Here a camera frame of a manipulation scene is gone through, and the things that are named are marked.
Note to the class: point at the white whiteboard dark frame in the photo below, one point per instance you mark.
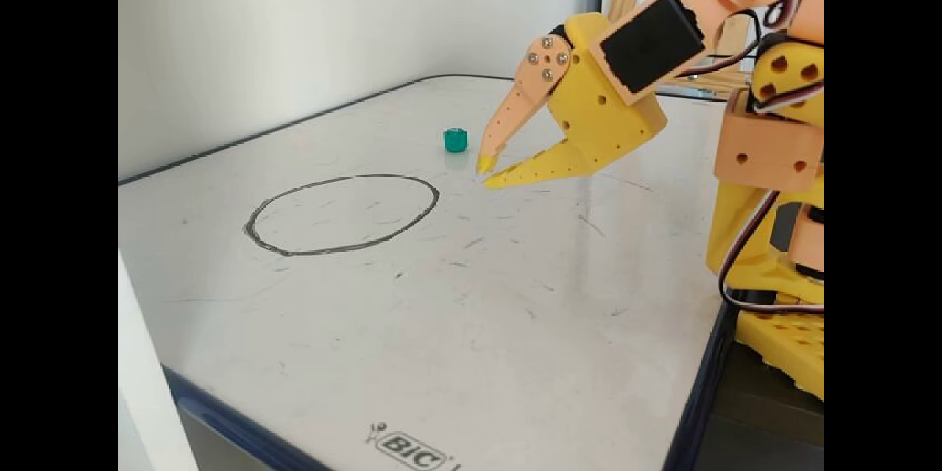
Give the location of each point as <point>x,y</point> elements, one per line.
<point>478,309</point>

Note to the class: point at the white upright panel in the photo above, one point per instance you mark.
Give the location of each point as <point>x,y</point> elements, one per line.
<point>143,383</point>

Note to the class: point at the yellow perforated robot base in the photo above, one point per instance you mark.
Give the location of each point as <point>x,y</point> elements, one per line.
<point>795,346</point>

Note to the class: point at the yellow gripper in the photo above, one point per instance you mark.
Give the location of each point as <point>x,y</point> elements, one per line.
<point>597,112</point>

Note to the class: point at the yellow and orange robot arm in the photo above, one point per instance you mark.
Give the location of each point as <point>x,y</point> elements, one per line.
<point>769,147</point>

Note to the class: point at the black drawn circle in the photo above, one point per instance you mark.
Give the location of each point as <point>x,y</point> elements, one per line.
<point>331,251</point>

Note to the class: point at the small green cube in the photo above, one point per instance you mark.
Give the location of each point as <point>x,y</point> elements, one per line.
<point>455,140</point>

